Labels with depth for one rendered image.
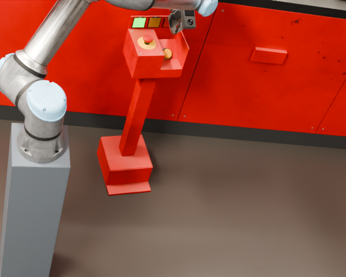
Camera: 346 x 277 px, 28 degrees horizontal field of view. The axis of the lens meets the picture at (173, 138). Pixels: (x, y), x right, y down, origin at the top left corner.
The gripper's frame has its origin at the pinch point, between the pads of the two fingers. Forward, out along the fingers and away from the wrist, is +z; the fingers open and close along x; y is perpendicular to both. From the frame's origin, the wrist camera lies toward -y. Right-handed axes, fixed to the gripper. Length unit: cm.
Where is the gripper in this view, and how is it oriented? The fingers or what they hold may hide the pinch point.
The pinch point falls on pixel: (174, 33)
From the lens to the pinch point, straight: 264.1
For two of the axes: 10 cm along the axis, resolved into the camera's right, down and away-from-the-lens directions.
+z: -2.5, 5.8, 7.7
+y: -2.5, -8.1, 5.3
